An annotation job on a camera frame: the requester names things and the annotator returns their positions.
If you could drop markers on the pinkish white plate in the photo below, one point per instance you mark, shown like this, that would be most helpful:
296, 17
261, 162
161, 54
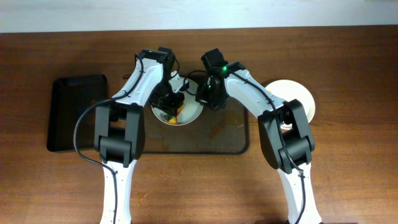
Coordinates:
306, 99

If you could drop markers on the orange green sponge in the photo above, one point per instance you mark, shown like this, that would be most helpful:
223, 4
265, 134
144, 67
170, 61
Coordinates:
173, 119

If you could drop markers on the large brown tray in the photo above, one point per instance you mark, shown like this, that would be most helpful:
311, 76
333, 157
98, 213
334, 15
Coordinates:
224, 131

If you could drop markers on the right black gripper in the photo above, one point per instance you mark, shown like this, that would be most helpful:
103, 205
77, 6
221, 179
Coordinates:
212, 101

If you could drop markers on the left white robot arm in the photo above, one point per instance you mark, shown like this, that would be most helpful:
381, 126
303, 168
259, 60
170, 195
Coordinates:
120, 130

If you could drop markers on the white plate with ketchup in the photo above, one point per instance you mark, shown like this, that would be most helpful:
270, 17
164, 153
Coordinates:
279, 86

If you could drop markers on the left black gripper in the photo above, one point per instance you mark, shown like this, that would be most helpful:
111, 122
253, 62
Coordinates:
170, 104

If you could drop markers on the small black tray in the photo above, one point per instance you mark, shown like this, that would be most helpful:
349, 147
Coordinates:
71, 96

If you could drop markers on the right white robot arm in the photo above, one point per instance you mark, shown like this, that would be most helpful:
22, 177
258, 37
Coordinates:
286, 139

